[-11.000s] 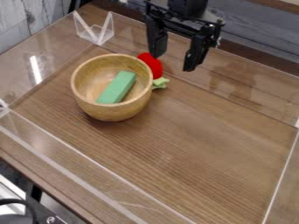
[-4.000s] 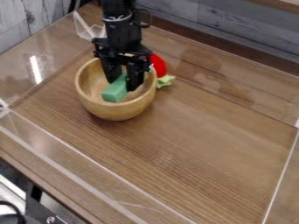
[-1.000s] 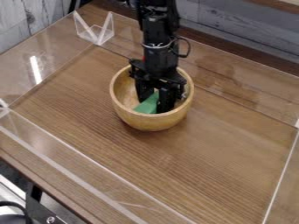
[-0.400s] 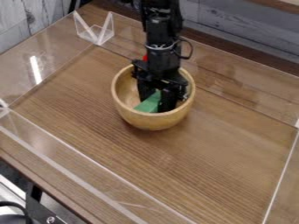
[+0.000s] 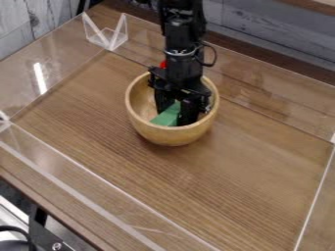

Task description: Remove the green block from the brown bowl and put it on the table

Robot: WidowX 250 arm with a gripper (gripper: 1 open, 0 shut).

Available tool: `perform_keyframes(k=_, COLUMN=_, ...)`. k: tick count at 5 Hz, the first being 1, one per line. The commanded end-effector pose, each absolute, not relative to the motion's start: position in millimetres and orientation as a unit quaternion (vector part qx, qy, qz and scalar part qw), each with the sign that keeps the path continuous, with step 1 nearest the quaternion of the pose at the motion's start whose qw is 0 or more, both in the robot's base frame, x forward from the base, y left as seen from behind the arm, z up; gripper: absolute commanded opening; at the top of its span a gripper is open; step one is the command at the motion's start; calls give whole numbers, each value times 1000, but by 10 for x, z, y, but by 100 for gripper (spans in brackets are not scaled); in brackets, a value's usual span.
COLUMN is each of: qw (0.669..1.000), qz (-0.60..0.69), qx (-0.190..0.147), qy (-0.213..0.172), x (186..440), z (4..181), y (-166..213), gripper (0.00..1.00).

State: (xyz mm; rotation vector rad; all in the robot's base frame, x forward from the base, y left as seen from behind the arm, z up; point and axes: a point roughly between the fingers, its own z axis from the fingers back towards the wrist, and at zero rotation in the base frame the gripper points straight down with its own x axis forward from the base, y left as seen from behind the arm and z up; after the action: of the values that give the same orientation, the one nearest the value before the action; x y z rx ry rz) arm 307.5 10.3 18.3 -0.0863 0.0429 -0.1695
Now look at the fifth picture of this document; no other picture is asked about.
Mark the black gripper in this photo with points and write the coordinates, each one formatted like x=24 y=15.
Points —
x=179 y=83

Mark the green rectangular block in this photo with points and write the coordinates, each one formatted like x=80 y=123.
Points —
x=167 y=118

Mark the brown wooden bowl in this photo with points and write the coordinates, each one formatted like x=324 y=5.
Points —
x=140 y=107

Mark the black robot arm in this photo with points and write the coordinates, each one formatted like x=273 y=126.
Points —
x=183 y=26

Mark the red plush strawberry toy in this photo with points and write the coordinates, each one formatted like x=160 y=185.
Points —
x=163 y=64

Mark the clear acrylic corner bracket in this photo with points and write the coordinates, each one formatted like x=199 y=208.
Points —
x=106 y=38

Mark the black table leg mount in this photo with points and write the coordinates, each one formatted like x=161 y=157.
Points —
x=45 y=241

